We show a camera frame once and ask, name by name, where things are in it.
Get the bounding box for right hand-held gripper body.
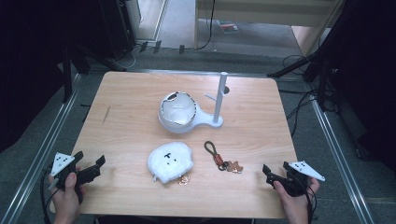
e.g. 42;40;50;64
274;160;326;198

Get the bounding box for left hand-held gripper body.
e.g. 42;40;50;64
46;151;103;191

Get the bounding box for person's right hand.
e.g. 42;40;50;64
273;177;321;224

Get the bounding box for person's left hand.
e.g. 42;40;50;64
48;172;87;224

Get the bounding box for white plush pouch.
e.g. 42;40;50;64
147;141;195;187

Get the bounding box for black tripod stand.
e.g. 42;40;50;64
266;50;332;111
59;43;128;105

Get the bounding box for white stand with bowl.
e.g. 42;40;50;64
157;71;231;135

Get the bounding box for black cabinet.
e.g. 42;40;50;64
98;0;138;61

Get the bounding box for book on floor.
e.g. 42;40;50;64
217;20;240;35

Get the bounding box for light wooden shelf unit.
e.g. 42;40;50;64
193;0;345;58

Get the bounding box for metal floor rail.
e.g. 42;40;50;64
310;98;375;224
0;74;82;224

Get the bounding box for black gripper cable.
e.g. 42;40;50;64
299;178;318;224
39;173;61;224

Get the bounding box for braided strap keychain with charm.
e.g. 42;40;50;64
203;140;245;175

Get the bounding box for black floor cables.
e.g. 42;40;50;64
277;54;339;138

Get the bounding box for white floor cable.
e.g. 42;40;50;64
120;45;139;70

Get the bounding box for hanging black cable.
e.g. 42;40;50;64
196;0;217;51

